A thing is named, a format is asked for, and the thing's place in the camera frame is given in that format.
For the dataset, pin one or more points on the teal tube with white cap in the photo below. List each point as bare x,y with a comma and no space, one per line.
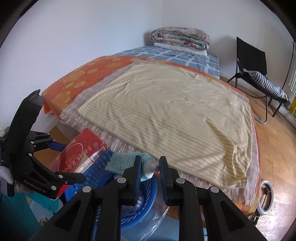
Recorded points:
120,162

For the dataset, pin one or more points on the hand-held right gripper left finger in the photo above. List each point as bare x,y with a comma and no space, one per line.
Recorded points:
138,169

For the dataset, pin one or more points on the clear plastic bag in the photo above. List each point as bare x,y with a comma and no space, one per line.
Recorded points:
152,222

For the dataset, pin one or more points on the black white striped cloth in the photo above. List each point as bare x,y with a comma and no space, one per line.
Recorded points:
268,84

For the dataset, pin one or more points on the blue plastic basket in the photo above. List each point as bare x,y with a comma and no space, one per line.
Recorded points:
136,208

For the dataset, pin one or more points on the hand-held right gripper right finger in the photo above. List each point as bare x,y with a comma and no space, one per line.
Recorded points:
163,171

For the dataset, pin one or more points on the black folding chair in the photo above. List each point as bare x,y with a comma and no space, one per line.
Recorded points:
251,55

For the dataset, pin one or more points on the orange flowered sheet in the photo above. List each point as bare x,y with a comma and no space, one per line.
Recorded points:
87,74

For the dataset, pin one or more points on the person's left forearm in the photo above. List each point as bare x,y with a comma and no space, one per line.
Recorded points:
13,220

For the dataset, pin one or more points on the blue checked bed sheet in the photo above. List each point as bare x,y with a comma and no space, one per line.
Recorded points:
185,58

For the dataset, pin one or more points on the person's left hand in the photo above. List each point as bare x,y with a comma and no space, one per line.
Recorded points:
5,173

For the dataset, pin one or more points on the folded floral quilt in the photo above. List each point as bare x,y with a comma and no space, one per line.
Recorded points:
180,37

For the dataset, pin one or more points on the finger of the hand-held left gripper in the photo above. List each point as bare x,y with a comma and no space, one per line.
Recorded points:
46,141
67,177

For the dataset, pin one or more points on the red cardboard box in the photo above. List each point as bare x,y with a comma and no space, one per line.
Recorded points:
78,153

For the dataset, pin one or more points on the yellow green packaging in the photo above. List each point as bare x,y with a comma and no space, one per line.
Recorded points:
293,104

